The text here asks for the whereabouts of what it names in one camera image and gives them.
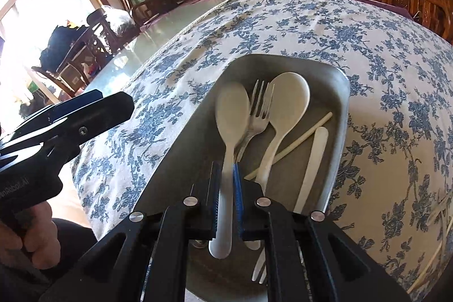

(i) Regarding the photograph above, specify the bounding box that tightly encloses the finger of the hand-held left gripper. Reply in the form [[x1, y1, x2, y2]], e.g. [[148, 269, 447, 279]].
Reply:
[[18, 91, 104, 133], [7, 91, 135, 151]]

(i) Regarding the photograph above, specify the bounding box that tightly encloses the pale wooden chopstick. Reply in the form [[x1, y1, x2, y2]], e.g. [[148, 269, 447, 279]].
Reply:
[[426, 196, 453, 218], [245, 112, 334, 180], [412, 213, 453, 297]]

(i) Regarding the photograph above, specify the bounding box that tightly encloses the white plastic bag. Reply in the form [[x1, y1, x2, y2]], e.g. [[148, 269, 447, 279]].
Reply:
[[101, 5, 137, 38]]

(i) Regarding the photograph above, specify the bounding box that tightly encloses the person's left hand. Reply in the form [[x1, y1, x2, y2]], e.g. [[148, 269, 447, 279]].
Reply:
[[0, 199, 60, 271]]

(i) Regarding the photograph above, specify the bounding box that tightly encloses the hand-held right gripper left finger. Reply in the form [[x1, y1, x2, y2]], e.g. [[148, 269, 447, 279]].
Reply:
[[39, 160, 223, 302]]

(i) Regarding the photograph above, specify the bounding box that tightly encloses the wooden dining chair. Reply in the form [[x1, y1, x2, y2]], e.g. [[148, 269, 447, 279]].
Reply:
[[114, 0, 149, 27], [84, 10, 121, 55], [31, 40, 97, 98]]

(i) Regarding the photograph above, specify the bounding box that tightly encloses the white plastic spoon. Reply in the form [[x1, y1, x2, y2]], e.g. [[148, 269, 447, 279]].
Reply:
[[254, 72, 311, 190], [209, 81, 251, 259]]

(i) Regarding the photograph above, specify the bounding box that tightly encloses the metal fork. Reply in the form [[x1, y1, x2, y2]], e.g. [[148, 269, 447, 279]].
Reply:
[[235, 79, 275, 164]]

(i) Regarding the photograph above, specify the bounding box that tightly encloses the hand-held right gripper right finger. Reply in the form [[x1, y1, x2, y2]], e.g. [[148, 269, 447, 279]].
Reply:
[[232, 162, 413, 302]]

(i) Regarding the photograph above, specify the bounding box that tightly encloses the grey metal tray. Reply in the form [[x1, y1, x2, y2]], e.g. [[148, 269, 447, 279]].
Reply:
[[133, 53, 352, 302]]

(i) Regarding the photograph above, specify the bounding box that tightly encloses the black bag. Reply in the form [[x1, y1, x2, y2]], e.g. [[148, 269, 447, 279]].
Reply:
[[38, 24, 93, 66]]

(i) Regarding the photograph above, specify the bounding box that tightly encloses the blue floral tablecloth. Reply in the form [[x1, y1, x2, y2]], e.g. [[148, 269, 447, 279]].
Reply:
[[71, 0, 453, 302]]

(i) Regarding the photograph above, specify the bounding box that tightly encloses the person's dark clothing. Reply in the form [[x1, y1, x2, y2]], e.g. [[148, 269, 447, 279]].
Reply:
[[0, 217, 104, 302]]

